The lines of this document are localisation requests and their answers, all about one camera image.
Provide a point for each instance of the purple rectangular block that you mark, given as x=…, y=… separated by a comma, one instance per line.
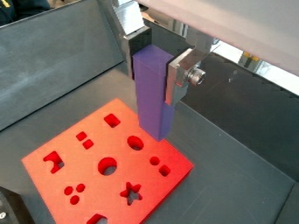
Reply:
x=156, y=113

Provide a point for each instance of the person in dark clothing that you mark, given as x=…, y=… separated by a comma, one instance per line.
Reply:
x=18, y=9

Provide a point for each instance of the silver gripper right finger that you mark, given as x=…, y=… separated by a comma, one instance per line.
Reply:
x=184, y=69

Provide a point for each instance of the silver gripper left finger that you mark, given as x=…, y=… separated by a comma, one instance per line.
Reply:
x=134, y=33

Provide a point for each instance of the black object at corner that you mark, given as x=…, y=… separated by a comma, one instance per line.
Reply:
x=14, y=212

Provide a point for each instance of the red shape sorter board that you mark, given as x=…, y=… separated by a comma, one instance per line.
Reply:
x=104, y=171

